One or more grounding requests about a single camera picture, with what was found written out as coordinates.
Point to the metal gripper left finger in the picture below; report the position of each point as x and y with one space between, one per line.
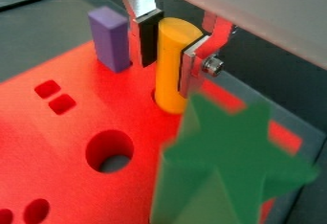
144 19

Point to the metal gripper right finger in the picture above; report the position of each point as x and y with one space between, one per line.
199 59

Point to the yellow oval peg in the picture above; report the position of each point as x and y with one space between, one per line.
176 34

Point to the red peg board block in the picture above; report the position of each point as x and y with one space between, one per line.
81 137

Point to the purple square peg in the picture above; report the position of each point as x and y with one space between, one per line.
109 32

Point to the green star peg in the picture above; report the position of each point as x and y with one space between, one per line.
223 169

